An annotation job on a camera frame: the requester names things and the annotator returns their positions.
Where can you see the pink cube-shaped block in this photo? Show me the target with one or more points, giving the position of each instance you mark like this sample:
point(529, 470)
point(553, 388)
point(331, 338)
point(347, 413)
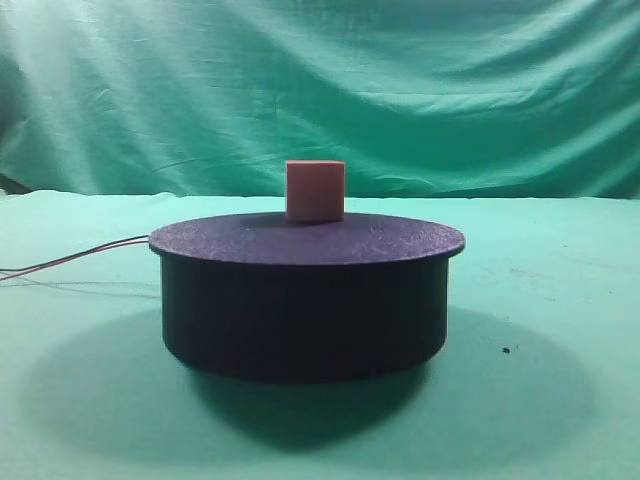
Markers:
point(315, 190)

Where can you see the green table cloth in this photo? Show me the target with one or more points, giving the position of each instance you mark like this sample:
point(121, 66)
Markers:
point(88, 390)

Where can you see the black round turntable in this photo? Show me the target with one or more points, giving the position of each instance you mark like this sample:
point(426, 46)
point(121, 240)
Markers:
point(259, 297)

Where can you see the green backdrop cloth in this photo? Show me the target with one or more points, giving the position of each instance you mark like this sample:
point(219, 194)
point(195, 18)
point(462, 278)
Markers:
point(418, 98)

